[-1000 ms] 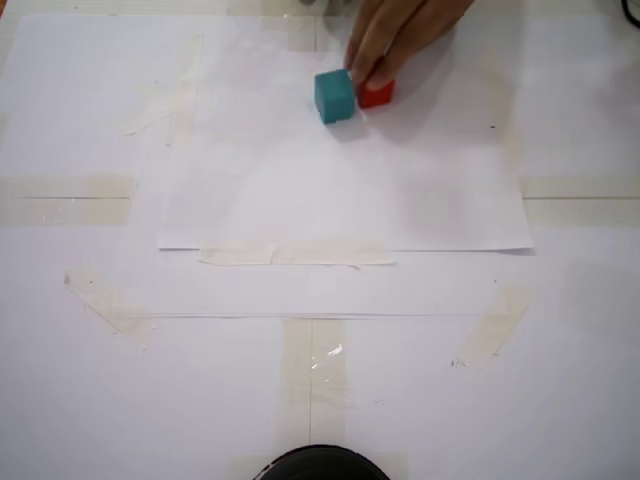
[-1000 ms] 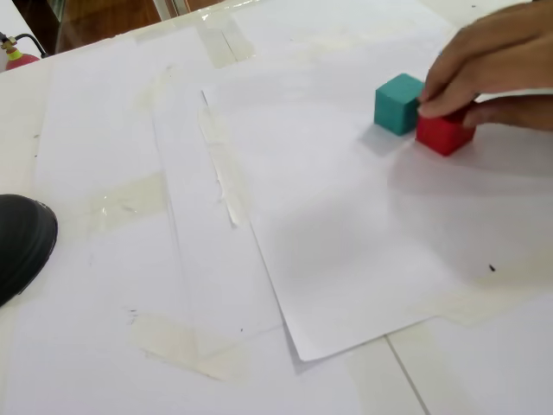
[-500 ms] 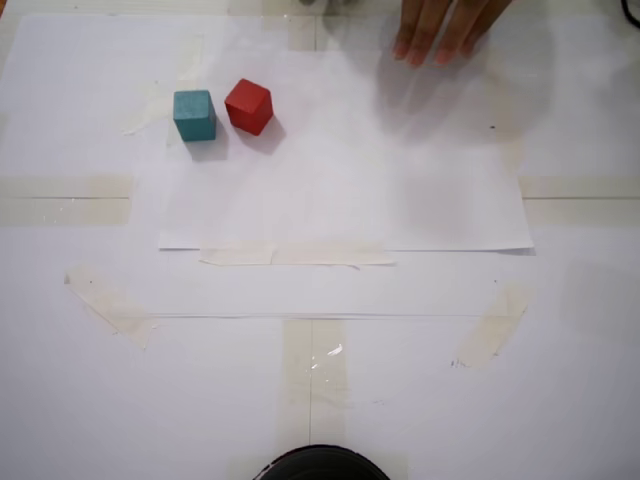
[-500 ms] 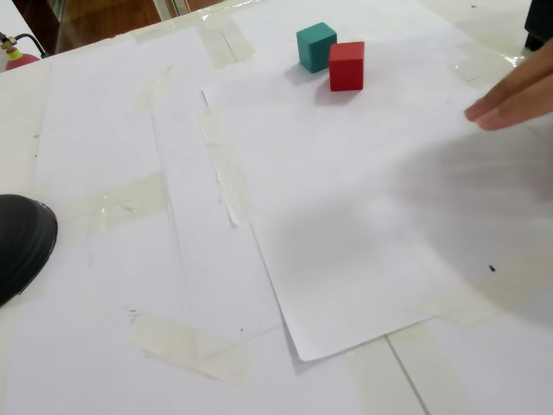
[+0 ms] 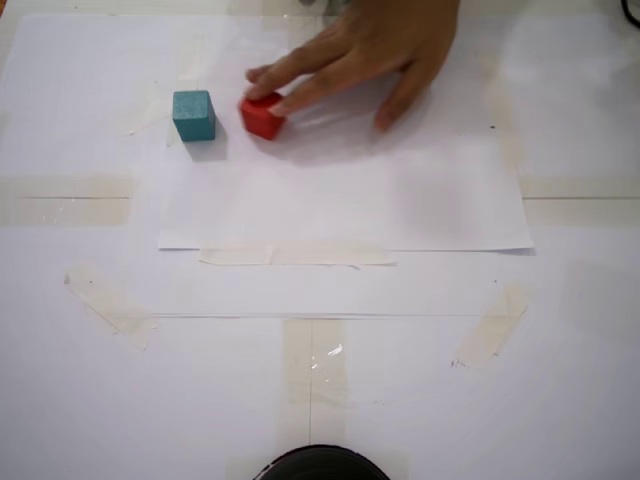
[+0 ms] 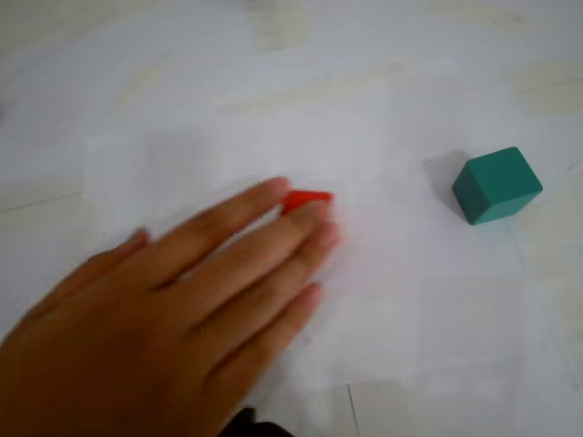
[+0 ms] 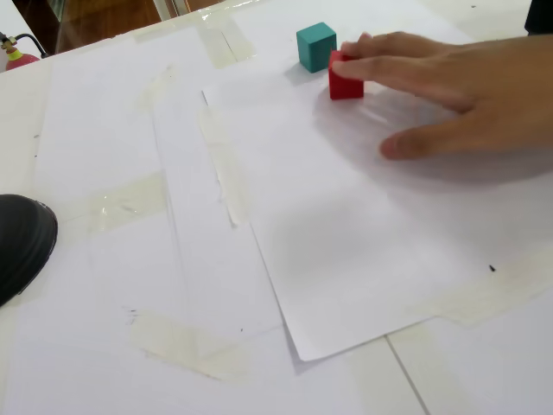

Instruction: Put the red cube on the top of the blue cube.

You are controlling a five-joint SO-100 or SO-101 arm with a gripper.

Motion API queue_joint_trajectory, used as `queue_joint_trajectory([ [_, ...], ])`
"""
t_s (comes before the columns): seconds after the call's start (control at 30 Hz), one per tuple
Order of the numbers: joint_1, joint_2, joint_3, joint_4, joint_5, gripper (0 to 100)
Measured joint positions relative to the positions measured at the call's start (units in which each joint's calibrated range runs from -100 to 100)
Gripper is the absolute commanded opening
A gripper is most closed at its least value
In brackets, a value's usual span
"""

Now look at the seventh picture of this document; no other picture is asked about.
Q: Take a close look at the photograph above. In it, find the red cube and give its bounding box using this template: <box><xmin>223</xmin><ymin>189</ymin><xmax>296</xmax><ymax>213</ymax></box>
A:
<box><xmin>327</xmin><ymin>49</ymin><xmax>365</xmax><ymax>101</ymax></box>

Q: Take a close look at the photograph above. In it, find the beige masking tape strip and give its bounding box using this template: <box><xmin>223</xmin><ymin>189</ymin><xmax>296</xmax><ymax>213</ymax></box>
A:
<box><xmin>131</xmin><ymin>64</ymin><xmax>185</xmax><ymax>116</ymax></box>
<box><xmin>404</xmin><ymin>244</ymin><xmax>553</xmax><ymax>330</ymax></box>
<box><xmin>194</xmin><ymin>16</ymin><xmax>259</xmax><ymax>69</ymax></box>
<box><xmin>84</xmin><ymin>171</ymin><xmax>168</xmax><ymax>234</ymax></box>
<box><xmin>125</xmin><ymin>307</ymin><xmax>254</xmax><ymax>384</ymax></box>
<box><xmin>196</xmin><ymin>105</ymin><xmax>252</xmax><ymax>229</ymax></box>

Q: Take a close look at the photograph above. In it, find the black round stand base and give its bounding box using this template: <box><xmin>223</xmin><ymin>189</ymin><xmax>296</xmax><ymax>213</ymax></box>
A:
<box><xmin>0</xmin><ymin>194</ymin><xmax>60</xmax><ymax>309</ymax></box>

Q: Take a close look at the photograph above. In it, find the red fire extinguisher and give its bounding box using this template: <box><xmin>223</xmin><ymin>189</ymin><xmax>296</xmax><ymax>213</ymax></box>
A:
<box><xmin>0</xmin><ymin>30</ymin><xmax>51</xmax><ymax>73</ymax></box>

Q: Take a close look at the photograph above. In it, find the person's bare hand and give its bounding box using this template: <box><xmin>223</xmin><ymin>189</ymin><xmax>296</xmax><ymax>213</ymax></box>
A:
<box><xmin>332</xmin><ymin>30</ymin><xmax>553</xmax><ymax>162</ymax></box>

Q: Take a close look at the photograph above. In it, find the teal blue cube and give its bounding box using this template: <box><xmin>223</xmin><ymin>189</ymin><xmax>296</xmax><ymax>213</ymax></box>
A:
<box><xmin>296</xmin><ymin>22</ymin><xmax>338</xmax><ymax>73</ymax></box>

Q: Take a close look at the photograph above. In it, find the white paper sheet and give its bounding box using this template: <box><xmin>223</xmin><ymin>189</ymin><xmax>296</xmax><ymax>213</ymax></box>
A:
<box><xmin>200</xmin><ymin>8</ymin><xmax>553</xmax><ymax>362</ymax></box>

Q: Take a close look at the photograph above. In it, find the brown wooden cabinet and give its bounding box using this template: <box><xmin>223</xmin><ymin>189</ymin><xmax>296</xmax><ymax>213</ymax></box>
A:
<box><xmin>11</xmin><ymin>0</ymin><xmax>176</xmax><ymax>55</ymax></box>

